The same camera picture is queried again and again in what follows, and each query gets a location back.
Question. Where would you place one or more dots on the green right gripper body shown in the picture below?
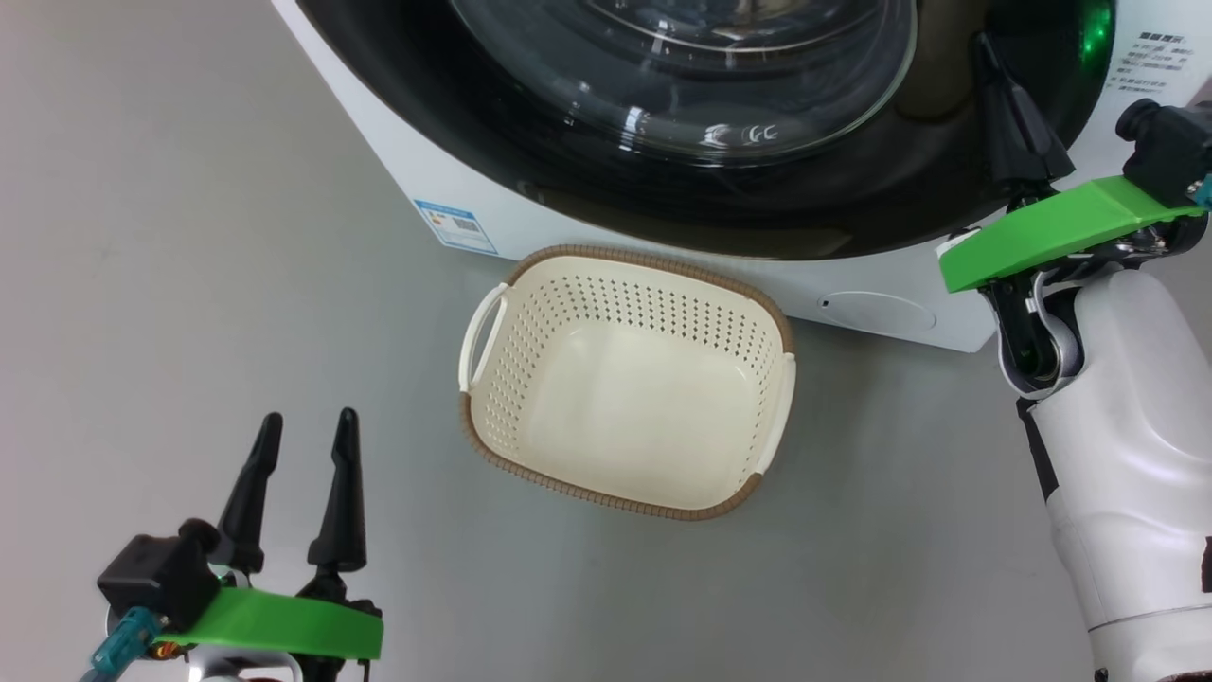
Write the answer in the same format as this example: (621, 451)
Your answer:
(1051, 232)

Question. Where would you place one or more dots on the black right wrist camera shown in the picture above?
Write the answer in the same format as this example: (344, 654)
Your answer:
(1169, 147)

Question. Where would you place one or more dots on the black printed text sticker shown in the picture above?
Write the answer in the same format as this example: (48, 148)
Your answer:
(1150, 62)

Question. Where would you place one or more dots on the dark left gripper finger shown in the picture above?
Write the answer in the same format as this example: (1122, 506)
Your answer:
(248, 502)
(343, 502)

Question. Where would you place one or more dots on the round white filter cover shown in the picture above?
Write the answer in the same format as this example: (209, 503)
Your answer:
(876, 313)

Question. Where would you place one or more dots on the white front-load washing machine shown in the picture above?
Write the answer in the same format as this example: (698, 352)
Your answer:
(587, 218)

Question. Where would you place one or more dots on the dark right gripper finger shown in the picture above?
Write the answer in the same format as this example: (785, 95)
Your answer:
(1018, 142)

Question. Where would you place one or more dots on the blue energy label sticker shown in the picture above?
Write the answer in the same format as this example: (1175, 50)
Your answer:
(456, 225)

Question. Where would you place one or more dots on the cream basket with brown rim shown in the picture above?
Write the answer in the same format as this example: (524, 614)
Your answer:
(644, 407)

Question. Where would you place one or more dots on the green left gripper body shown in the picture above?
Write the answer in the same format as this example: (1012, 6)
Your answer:
(284, 625)

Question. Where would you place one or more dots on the black-rimmed glass washer door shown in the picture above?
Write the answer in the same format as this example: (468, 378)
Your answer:
(530, 123)

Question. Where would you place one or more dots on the teal left camera connector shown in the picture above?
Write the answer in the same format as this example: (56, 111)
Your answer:
(121, 644)

